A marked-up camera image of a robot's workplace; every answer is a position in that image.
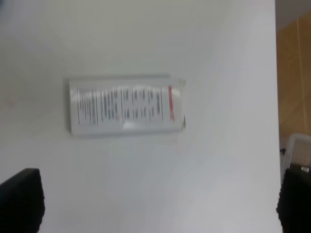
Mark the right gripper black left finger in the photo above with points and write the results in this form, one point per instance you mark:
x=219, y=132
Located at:
x=22, y=204

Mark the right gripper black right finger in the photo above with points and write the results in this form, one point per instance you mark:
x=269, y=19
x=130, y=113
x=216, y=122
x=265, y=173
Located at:
x=294, y=204

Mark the clear plastic storage bin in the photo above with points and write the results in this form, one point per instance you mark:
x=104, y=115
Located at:
x=296, y=151

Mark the white printed carton box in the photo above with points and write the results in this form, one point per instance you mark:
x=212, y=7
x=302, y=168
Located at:
x=109, y=106

